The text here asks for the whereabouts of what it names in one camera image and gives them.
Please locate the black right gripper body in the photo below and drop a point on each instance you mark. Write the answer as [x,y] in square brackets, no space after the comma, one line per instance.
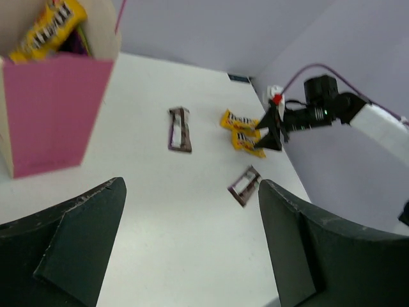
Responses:
[303,119]

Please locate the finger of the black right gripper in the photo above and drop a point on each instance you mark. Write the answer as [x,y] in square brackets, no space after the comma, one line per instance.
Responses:
[270,141]
[271,118]

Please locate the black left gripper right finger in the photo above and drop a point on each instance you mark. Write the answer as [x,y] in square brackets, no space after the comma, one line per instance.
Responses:
[321,259]

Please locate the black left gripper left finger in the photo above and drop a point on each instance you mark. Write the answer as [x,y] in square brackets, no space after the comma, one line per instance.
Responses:
[59,255]

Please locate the yellow M&M packet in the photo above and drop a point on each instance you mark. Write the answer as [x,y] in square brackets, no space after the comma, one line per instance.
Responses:
[241,124]
[246,140]

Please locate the dark blue purple snack bag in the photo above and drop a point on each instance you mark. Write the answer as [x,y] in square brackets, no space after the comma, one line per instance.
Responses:
[76,43]

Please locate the yellow snack bar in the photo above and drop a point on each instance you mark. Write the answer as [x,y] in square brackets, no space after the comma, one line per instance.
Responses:
[50,31]

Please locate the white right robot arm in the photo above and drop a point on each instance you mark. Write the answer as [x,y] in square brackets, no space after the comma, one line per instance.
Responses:
[341,186]

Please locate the pink cream paper bag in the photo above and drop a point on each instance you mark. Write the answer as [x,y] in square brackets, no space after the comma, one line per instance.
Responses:
[49,107]

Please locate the brown purple chocolate bar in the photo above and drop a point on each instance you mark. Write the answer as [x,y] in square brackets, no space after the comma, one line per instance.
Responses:
[243,188]

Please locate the blue label right corner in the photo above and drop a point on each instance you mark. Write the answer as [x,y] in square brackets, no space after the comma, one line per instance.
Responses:
[239,78]

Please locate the brown chocolate bar centre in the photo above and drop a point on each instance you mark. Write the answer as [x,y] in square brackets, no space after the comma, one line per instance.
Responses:
[179,135]

